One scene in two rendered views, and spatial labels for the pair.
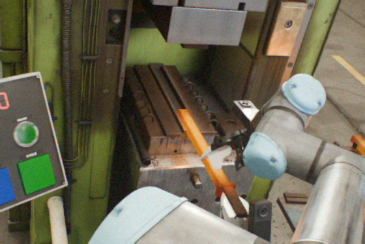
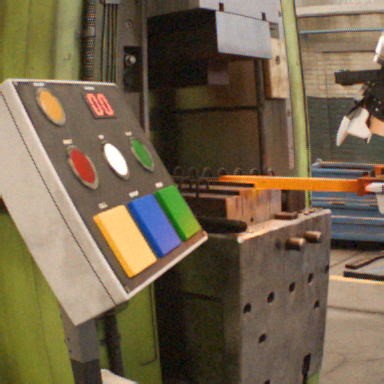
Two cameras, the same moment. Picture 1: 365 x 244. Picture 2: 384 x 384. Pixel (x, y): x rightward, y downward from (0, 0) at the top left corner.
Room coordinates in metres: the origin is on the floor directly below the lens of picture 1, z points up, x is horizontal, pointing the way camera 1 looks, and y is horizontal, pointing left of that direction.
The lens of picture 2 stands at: (-0.04, 0.65, 1.14)
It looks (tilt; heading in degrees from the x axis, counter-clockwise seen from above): 7 degrees down; 335
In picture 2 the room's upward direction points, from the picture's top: 2 degrees counter-clockwise
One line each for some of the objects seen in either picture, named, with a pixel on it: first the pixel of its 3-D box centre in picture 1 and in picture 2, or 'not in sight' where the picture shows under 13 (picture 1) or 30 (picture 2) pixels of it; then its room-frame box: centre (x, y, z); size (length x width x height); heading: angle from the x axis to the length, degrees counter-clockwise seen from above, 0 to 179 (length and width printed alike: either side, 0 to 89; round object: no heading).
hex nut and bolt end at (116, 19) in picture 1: (115, 26); (128, 69); (1.13, 0.23, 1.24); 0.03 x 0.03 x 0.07; 24
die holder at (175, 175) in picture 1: (165, 163); (195, 302); (1.29, 0.02, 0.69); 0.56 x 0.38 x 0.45; 24
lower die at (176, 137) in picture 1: (163, 104); (178, 198); (1.26, 0.07, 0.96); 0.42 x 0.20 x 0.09; 24
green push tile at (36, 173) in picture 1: (36, 173); (175, 213); (0.76, 0.30, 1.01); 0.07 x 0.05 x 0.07; 139
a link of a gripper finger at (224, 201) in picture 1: (224, 212); (383, 198); (0.79, -0.15, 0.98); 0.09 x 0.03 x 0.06; 27
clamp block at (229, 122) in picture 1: (228, 130); (277, 196); (1.19, -0.15, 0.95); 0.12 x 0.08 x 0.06; 24
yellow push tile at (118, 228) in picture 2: not in sight; (123, 242); (0.61, 0.43, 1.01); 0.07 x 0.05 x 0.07; 139
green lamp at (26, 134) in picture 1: (26, 134); (141, 154); (0.79, 0.34, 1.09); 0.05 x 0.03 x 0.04; 114
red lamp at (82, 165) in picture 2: not in sight; (82, 166); (0.63, 0.47, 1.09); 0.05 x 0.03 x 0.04; 114
